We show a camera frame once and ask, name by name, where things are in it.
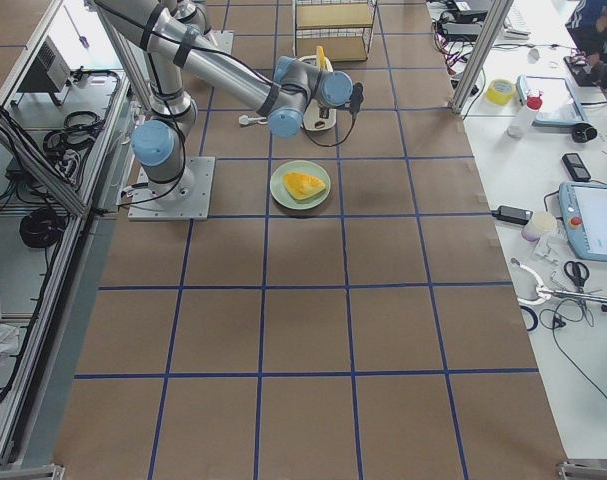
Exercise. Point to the light green plate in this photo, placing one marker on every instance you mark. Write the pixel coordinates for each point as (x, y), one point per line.
(280, 194)

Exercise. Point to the aluminium frame post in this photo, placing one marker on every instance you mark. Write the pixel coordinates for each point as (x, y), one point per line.
(490, 30)

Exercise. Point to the wire grid storage basket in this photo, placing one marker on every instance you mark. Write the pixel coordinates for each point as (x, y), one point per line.
(343, 28)

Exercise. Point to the golden triangular pastry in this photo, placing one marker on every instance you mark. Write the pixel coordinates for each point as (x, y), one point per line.
(302, 186)

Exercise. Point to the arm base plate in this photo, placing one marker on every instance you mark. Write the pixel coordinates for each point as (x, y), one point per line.
(189, 200)
(219, 41)

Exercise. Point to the blue teach pendant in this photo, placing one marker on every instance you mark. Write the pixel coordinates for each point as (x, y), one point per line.
(584, 216)
(561, 106)

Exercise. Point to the black phone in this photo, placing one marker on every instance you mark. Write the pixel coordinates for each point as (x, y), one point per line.
(576, 167)

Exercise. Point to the yellow tape roll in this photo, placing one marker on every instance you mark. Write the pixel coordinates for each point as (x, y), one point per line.
(500, 91)

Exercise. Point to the black scissors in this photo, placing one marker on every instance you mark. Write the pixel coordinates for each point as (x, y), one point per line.
(578, 273)

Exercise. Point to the clear bottle red cap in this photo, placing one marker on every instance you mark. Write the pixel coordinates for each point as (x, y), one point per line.
(524, 119)

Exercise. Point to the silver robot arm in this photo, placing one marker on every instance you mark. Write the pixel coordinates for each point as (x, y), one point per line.
(173, 47)

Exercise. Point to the white two-slot toaster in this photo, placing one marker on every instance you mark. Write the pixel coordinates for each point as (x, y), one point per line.
(316, 118)

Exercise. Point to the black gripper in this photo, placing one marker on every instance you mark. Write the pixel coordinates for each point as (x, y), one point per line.
(322, 108)

